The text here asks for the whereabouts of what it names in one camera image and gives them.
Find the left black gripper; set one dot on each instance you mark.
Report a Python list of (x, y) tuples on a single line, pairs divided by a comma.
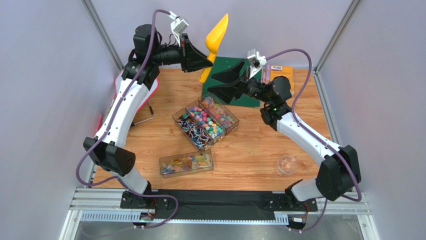
[(197, 60)]

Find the aluminium rail frame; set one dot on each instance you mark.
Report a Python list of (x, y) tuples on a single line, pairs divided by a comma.
[(95, 213)]

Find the pink marker pen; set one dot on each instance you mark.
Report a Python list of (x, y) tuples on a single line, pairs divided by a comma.
[(266, 74)]

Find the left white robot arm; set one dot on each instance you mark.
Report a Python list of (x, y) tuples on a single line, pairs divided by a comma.
[(139, 81)]

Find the clear box of lollipops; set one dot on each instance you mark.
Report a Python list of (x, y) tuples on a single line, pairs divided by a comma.
[(192, 130)]

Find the clear box of gummy candies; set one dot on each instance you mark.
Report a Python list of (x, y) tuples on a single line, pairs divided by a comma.
[(220, 112)]

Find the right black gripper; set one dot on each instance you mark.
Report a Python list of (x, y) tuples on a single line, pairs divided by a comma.
[(242, 83)]

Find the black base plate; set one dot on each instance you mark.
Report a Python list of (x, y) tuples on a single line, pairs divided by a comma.
[(216, 204)]

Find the green cutting mat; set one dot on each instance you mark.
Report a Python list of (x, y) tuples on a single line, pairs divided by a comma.
[(221, 64)]

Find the clear round jar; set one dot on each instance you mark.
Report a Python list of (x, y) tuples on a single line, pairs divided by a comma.
[(286, 165)]

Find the yellow plastic scoop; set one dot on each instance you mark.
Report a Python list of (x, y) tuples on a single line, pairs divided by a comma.
[(215, 36)]

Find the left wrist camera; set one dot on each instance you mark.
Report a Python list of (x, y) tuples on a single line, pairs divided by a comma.
[(178, 25)]

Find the red framed whiteboard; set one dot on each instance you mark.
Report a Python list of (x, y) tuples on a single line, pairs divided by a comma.
[(134, 101)]

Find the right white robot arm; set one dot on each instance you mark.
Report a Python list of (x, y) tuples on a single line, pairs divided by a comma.
[(339, 169)]

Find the stack of books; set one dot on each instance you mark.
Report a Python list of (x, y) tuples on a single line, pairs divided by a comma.
[(106, 114)]

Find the clear box of star candies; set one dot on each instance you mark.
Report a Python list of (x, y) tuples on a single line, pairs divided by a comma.
[(206, 121)]

